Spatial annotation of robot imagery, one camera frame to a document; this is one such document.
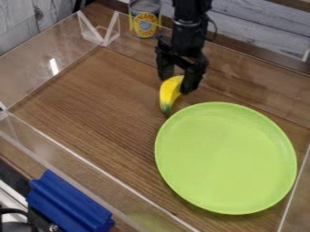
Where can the blue plastic block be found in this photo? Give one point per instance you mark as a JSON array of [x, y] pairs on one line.
[[67, 206]]

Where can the green round plate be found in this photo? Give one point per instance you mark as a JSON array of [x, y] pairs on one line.
[[226, 158]]

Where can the clear acrylic triangle bracket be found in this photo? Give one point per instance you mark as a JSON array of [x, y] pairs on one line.
[[97, 34]]

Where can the yellow labelled tin can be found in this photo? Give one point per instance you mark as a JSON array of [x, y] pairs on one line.
[[144, 17]]

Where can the yellow toy banana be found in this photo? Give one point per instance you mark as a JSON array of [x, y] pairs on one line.
[[170, 92]]

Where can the clear acrylic front wall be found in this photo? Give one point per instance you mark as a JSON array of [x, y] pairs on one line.
[[37, 155]]

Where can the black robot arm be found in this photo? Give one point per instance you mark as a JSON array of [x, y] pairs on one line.
[[191, 11]]

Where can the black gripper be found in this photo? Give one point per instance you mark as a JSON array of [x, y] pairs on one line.
[[179, 50]]

